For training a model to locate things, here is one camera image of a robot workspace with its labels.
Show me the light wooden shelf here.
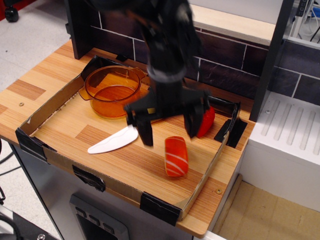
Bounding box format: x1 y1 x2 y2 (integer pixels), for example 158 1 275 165
191 4 276 46

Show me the orange transparent plastic pot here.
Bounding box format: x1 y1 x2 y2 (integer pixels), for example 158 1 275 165
78 65 147 118

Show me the red toy strawberry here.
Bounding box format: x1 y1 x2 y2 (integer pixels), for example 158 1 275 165
196 106 216 138

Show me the salmon sushi toy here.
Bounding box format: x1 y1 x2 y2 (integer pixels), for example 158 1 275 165
164 136 189 177

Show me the dark grey post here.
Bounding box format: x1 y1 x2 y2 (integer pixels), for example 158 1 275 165
249 0 294 122
64 0 99 60

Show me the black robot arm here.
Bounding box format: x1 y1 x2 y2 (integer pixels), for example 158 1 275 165
88 0 210 146

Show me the black caster wheel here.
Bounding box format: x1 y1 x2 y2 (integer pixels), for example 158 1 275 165
4 6 19 23

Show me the dark grey right post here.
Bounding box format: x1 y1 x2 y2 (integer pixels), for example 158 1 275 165
249 0 294 122

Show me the grey oven control panel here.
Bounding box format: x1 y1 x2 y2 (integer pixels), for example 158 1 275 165
69 194 130 240

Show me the white ridged sink drainboard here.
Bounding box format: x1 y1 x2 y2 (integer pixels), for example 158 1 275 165
240 92 320 211

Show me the yellow handled white toy knife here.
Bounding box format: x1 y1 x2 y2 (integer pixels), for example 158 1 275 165
87 125 139 155

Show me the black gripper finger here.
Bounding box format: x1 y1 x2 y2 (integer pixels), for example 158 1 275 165
183 102 210 138
136 119 154 147

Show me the dark grey left post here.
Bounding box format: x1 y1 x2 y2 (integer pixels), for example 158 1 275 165
64 0 99 60

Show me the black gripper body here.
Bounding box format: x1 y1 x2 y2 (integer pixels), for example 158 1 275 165
124 78 210 125

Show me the cardboard fence with black tape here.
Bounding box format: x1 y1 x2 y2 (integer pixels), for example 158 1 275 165
15 56 250 234

